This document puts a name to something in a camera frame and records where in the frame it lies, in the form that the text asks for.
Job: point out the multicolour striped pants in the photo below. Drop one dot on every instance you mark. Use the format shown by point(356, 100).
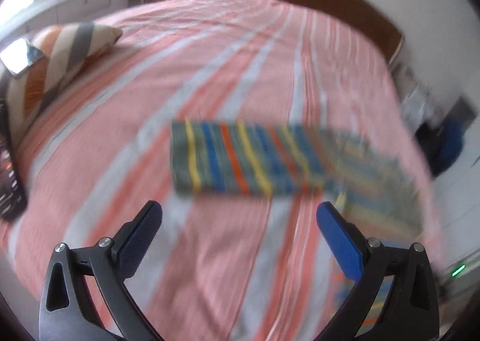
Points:
point(375, 187)

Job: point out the striped pillow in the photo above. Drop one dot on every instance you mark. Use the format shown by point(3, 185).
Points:
point(63, 60)

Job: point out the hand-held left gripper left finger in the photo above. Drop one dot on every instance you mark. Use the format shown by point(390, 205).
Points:
point(140, 232)

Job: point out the white drawer cabinet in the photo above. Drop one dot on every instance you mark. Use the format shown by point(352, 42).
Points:
point(63, 7)

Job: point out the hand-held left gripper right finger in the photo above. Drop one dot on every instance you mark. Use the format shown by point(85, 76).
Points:
point(339, 240)

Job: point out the blue jacket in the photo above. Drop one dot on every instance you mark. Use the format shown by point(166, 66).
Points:
point(453, 144)

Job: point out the pink striped bed cover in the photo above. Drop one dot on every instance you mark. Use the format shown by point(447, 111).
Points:
point(210, 78)

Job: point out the black jacket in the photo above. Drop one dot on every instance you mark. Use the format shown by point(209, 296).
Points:
point(429, 146)

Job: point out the multicolour striped shirt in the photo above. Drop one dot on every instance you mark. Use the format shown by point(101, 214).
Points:
point(243, 159)

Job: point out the black smartphone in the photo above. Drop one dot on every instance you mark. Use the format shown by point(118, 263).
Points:
point(9, 172)

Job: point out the silver smartphone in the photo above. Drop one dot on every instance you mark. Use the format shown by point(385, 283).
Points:
point(20, 58)

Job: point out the white bag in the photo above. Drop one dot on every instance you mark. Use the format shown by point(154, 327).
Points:
point(414, 103)

